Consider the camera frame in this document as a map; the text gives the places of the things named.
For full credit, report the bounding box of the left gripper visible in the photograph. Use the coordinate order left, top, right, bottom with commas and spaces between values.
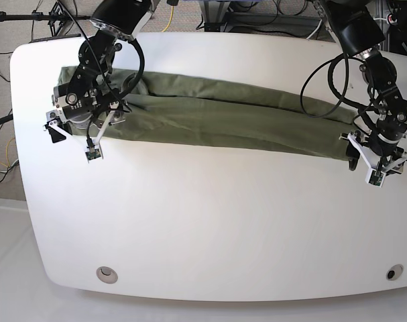
339, 130, 407, 174

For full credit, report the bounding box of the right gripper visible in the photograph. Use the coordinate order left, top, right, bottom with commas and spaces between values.
44, 101, 126, 153

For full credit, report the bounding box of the olive green T-shirt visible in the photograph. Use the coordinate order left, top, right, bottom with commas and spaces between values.
56, 66, 358, 163

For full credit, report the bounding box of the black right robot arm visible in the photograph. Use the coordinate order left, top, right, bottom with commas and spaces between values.
44, 1, 158, 160

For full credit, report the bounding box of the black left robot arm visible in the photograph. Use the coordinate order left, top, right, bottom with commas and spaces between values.
313, 1, 407, 178

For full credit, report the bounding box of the black tripod stand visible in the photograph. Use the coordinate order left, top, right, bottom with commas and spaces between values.
0, 1, 90, 42

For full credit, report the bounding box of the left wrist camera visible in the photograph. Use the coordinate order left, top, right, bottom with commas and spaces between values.
365, 168, 386, 188

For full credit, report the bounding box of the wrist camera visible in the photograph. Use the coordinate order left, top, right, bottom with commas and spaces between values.
365, 168, 386, 188
85, 146, 103, 162

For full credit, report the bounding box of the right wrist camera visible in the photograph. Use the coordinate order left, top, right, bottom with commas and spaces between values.
85, 146, 103, 162

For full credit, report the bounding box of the yellow floor cable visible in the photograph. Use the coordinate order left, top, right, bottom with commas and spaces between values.
0, 136, 19, 172

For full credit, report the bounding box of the white power cable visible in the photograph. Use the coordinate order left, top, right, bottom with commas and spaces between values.
306, 13, 328, 40

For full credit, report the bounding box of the right table cable grommet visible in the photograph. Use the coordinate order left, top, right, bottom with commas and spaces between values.
386, 264, 404, 280

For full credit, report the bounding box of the table cable grommet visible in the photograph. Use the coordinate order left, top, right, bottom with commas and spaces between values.
386, 264, 404, 280
96, 266, 118, 284

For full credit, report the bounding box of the left table cable grommet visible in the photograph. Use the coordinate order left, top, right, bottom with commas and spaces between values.
96, 266, 118, 284

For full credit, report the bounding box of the yellow hanging cable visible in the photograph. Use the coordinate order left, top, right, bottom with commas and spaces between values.
162, 5, 175, 34

